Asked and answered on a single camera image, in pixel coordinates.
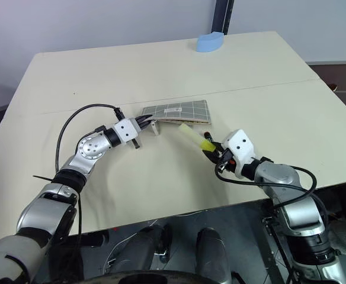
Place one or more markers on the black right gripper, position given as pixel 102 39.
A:
pixel 224 158

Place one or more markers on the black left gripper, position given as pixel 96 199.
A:
pixel 140 127

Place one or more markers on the yellow highlighter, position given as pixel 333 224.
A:
pixel 195 136

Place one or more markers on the grey grid pouch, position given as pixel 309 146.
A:
pixel 179 111

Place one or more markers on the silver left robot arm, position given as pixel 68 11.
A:
pixel 87 148

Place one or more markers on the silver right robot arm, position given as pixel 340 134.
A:
pixel 281 175

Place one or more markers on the blue foam block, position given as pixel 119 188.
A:
pixel 209 43

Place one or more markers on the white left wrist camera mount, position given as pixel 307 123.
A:
pixel 126 130

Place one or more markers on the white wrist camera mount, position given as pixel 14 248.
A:
pixel 126 130
pixel 240 145

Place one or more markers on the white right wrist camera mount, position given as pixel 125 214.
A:
pixel 240 145

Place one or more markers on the dark metal post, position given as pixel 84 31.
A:
pixel 221 15

